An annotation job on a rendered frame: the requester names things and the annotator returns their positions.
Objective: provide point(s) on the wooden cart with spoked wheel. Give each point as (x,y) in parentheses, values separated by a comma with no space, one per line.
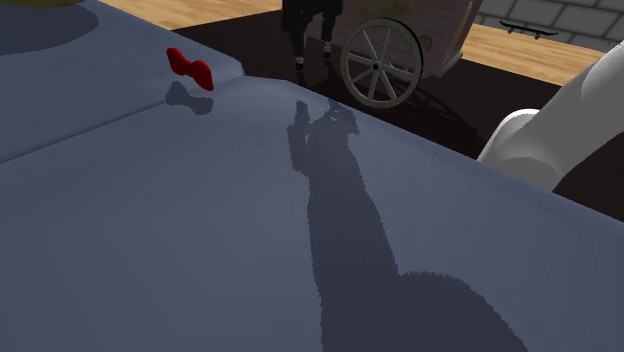
(438,29)

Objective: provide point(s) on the black skateboard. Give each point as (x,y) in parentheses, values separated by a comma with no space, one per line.
(529,28)

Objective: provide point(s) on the red bow-shaped toy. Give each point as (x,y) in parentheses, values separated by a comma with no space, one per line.
(191,68)

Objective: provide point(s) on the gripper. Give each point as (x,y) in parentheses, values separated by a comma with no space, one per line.
(312,8)

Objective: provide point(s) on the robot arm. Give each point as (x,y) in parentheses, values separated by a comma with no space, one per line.
(560,131)

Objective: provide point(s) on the grey blue sofa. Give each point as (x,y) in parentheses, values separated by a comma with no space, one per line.
(195,219)

